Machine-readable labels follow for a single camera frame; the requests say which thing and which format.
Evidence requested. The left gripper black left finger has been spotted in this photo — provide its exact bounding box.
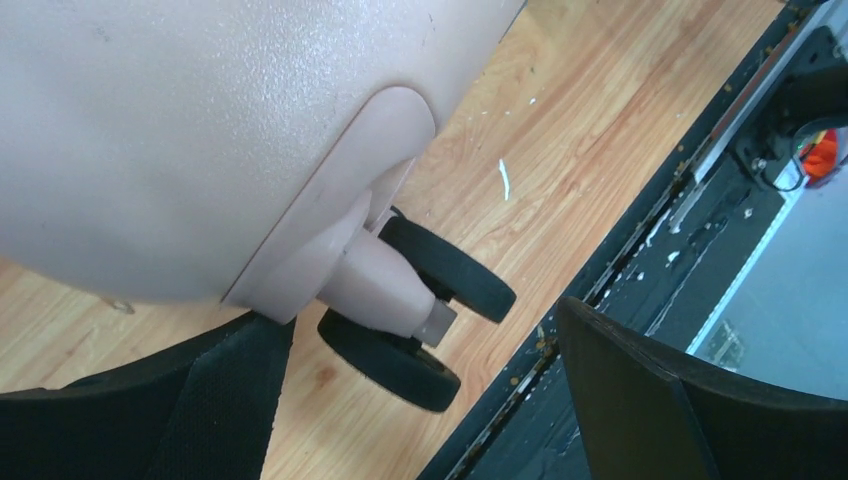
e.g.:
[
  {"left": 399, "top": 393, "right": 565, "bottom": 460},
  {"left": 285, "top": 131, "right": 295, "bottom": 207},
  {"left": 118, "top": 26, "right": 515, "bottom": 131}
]
[{"left": 1, "top": 313, "right": 294, "bottom": 479}]

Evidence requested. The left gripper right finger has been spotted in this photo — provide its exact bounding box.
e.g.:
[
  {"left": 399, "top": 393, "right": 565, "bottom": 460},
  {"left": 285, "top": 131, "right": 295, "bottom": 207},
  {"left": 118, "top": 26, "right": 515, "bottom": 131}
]
[{"left": 555, "top": 297, "right": 847, "bottom": 479}]

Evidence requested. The pink hard-shell suitcase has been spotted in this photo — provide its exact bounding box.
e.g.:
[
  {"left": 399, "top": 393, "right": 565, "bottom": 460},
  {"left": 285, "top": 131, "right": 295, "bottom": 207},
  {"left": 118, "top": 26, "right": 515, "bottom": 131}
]
[{"left": 1, "top": 1, "right": 524, "bottom": 412}]

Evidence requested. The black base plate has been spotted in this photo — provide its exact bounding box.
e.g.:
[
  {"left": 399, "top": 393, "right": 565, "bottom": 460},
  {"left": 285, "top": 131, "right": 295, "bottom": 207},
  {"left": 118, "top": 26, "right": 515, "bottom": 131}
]
[{"left": 422, "top": 1, "right": 825, "bottom": 479}]

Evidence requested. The aluminium frame rail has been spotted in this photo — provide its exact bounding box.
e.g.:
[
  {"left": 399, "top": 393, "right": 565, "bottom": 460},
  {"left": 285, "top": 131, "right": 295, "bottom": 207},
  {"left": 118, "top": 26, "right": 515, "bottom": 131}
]
[{"left": 685, "top": 0, "right": 848, "bottom": 372}]

